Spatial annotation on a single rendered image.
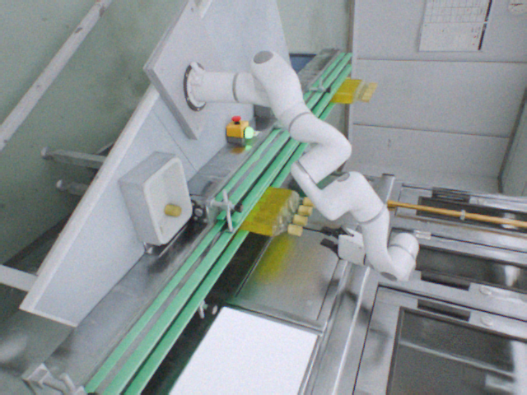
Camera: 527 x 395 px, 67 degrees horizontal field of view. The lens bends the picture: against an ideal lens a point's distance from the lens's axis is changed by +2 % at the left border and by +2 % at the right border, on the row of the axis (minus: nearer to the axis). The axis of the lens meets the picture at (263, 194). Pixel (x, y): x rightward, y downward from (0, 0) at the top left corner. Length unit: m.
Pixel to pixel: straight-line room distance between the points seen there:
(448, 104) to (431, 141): 0.73
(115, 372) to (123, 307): 0.18
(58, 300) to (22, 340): 0.44
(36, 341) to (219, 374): 0.62
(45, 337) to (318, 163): 1.01
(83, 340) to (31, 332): 0.43
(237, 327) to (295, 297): 0.21
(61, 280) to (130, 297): 0.19
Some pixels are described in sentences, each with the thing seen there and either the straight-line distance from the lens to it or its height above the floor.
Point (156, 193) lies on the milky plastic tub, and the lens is 1.25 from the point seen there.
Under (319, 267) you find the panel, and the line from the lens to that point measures 1.41.
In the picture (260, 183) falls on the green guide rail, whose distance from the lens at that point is 1.50.
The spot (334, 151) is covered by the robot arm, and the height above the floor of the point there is 1.29.
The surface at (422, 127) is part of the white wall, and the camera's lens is 7.53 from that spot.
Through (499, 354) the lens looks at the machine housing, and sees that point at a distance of 1.36.
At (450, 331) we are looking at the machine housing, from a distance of 1.37.
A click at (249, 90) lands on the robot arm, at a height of 0.99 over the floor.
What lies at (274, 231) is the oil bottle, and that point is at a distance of 1.36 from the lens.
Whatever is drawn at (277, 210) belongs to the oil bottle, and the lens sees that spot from 1.41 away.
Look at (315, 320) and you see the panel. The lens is 1.25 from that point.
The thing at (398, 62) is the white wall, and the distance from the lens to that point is 7.17.
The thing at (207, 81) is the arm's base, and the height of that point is 0.85.
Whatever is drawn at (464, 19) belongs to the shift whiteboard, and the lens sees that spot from 6.97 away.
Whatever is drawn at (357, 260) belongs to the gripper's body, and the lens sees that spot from 1.29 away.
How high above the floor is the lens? 1.51
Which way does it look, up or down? 21 degrees down
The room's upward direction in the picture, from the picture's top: 100 degrees clockwise
